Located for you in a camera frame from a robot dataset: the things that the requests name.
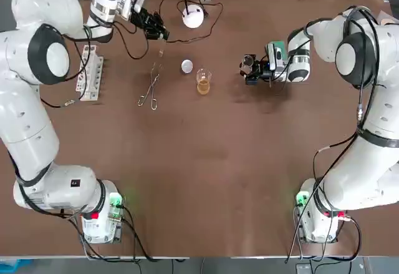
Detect glass beaker with amber liquid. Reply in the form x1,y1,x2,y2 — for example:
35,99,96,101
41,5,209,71
196,67,213,95

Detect metal crucible tongs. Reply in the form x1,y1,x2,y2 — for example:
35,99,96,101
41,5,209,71
137,61,163,111

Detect white test tube rack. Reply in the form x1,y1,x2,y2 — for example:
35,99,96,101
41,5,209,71
75,44,105,102

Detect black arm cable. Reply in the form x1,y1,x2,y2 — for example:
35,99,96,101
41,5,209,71
313,5,387,193
39,11,150,109

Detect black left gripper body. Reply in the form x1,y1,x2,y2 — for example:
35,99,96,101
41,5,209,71
130,7,156,33

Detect white desk lamp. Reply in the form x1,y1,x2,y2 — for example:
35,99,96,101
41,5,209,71
181,0,215,29

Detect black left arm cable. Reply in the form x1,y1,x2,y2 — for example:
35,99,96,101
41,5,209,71
39,11,150,109

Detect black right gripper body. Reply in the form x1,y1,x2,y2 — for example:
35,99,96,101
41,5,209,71
256,61,275,85

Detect folded green cloth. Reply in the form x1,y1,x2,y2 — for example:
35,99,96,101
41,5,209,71
268,39,287,52

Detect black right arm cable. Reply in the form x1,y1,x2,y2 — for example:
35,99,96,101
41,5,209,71
313,5,387,193

